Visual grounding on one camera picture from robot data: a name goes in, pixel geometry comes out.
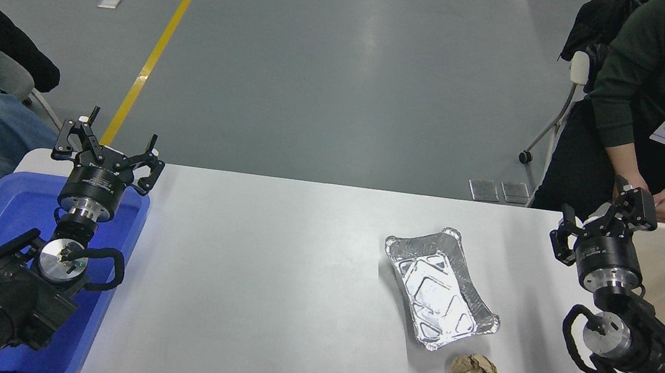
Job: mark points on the square metal floor plate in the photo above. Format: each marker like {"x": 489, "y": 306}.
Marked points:
{"x": 483, "y": 190}
{"x": 515, "y": 192}

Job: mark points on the black jacket on white chair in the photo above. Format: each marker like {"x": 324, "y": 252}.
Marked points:
{"x": 598, "y": 22}

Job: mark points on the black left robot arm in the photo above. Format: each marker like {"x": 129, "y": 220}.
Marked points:
{"x": 9, "y": 298}

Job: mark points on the rectangular foil tray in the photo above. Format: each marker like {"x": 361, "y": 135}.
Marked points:
{"x": 441, "y": 290}

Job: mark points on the person's right hand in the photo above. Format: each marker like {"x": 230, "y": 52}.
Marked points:
{"x": 636, "y": 180}

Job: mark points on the white chair with casters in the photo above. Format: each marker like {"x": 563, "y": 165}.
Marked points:
{"x": 576, "y": 71}

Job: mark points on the blue plastic tray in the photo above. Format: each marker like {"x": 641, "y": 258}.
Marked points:
{"x": 1, "y": 213}

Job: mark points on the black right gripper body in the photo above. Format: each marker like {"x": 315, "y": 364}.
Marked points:
{"x": 609, "y": 255}

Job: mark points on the black jacket on grey chair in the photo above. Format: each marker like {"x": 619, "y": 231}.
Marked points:
{"x": 10, "y": 45}

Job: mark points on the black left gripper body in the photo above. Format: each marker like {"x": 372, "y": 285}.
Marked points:
{"x": 95, "y": 184}

